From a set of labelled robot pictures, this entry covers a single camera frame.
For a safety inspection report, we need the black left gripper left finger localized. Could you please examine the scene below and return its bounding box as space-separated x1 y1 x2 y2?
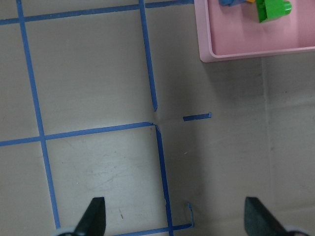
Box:
51 197 107 236

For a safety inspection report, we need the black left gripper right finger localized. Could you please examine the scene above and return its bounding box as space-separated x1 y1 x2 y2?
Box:
244 196 315 236

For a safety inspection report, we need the green toy block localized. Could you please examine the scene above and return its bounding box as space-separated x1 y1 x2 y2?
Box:
256 0 292 23

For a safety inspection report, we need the blue toy block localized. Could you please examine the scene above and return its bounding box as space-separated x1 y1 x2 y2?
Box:
219 0 246 7

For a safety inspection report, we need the pink plastic box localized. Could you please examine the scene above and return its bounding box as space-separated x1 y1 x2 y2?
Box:
194 0 315 62

